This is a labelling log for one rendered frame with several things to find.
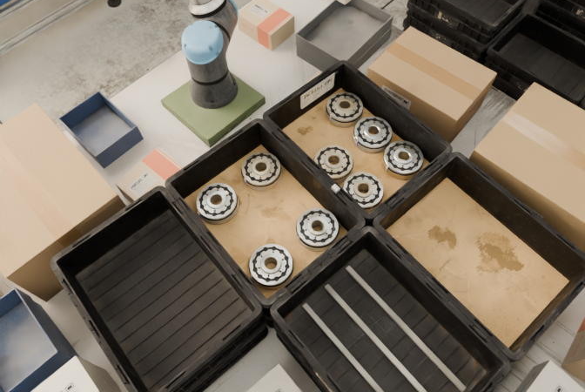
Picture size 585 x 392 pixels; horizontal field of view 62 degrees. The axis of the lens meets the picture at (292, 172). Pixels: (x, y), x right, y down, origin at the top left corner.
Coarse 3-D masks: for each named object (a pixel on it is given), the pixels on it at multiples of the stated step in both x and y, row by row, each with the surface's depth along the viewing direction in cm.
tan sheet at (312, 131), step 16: (320, 112) 139; (368, 112) 138; (288, 128) 136; (304, 128) 136; (320, 128) 136; (336, 128) 136; (352, 128) 136; (304, 144) 133; (320, 144) 133; (336, 144) 133; (352, 144) 133; (368, 160) 130; (384, 176) 128; (384, 192) 125
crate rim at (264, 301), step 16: (240, 128) 124; (224, 144) 122; (304, 160) 119; (176, 176) 118; (320, 176) 117; (176, 192) 115; (352, 208) 112; (224, 256) 107; (320, 256) 107; (240, 272) 107; (304, 272) 105; (256, 288) 103; (288, 288) 103
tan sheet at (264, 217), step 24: (240, 168) 130; (240, 192) 126; (264, 192) 126; (288, 192) 126; (240, 216) 123; (264, 216) 123; (288, 216) 123; (240, 240) 120; (264, 240) 119; (288, 240) 119; (336, 240) 119; (240, 264) 117
